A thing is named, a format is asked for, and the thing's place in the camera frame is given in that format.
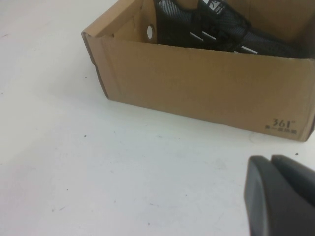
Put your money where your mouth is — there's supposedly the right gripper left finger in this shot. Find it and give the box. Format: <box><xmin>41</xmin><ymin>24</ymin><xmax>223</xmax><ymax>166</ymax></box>
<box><xmin>243</xmin><ymin>155</ymin><xmax>315</xmax><ymax>236</ymax></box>

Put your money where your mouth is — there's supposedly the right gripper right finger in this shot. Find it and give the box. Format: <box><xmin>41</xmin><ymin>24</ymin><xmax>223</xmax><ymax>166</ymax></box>
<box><xmin>270</xmin><ymin>153</ymin><xmax>315</xmax><ymax>195</ymax></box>

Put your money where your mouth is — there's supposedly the black knit sneaker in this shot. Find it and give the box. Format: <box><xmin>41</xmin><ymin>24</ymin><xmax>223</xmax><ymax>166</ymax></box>
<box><xmin>154</xmin><ymin>0</ymin><xmax>306</xmax><ymax>59</ymax></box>

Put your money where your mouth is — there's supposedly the brown cardboard shoe box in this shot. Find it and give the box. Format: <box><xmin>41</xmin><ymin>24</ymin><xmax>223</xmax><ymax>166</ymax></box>
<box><xmin>81</xmin><ymin>0</ymin><xmax>315</xmax><ymax>143</ymax></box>

